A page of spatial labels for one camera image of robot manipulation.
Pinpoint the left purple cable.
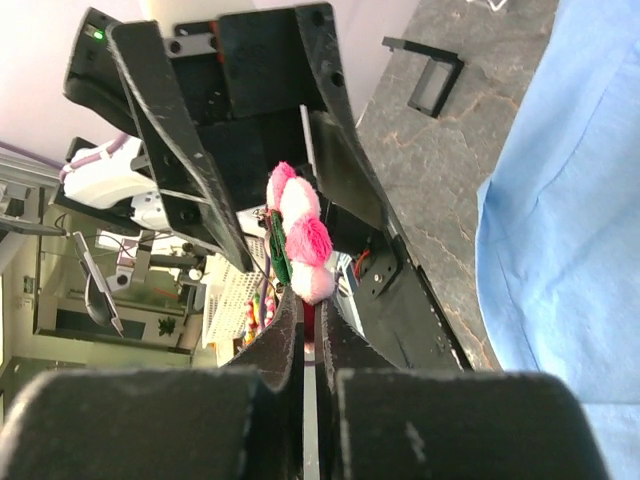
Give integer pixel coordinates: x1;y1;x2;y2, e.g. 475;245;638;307
0;134;131;181

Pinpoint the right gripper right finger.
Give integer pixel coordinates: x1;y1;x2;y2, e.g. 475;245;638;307
315;301;600;479

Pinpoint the light blue button shirt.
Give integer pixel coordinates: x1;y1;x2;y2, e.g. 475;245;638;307
475;1;639;479

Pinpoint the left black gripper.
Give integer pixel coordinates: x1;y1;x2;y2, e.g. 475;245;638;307
106;3;388;273

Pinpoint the pink flower smiley brooch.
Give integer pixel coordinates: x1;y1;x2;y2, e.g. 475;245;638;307
257;160;335;351

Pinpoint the small black square frame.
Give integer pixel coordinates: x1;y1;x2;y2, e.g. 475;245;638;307
382;36;465;119

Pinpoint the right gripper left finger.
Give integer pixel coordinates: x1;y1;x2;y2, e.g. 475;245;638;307
1;292;304;479

